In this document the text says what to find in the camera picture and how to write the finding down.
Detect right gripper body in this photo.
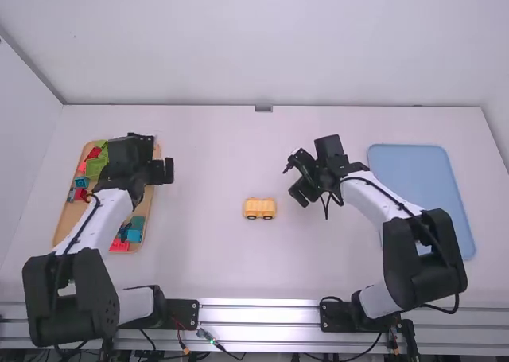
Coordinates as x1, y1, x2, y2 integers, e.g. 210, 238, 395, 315
288, 173, 323, 209

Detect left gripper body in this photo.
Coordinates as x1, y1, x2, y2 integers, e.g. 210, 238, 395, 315
126, 132, 156, 164

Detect green toy brick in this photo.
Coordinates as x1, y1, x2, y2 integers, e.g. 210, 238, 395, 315
84, 157, 111, 181
93, 138, 110, 160

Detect yellow toy car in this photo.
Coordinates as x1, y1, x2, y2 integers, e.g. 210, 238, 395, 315
242, 196, 278, 222

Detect tan tray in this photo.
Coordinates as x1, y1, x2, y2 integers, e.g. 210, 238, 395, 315
51, 138, 162, 255

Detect blue mat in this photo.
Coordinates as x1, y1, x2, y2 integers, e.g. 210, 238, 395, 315
366, 142, 477, 262

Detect silver rails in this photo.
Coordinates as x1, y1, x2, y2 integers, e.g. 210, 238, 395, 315
0, 297, 509, 356

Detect black cable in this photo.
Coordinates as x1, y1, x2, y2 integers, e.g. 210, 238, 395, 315
421, 291, 460, 316
320, 177, 344, 221

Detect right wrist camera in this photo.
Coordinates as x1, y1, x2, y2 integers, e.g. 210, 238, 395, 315
282, 147, 316, 177

